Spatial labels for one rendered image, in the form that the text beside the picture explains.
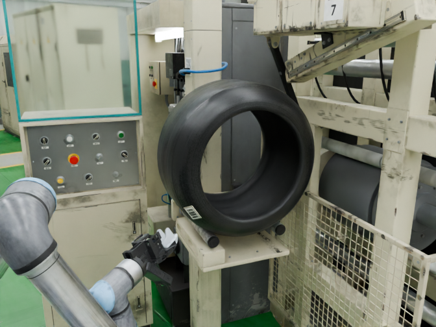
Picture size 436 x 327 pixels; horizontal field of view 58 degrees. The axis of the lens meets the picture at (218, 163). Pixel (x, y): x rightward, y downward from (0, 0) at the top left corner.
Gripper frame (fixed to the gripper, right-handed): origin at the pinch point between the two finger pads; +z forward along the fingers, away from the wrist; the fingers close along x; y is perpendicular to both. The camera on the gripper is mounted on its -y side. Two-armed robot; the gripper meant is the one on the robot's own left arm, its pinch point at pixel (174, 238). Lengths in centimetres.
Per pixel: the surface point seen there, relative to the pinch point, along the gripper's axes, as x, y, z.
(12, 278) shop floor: 208, -38, 48
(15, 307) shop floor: 176, -46, 26
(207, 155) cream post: 14, 12, 54
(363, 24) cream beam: -65, 41, 40
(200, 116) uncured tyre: -12.9, 32.1, 20.5
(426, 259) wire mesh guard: -66, -27, 21
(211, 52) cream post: -2, 52, 61
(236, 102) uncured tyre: -22.6, 31.8, 28.8
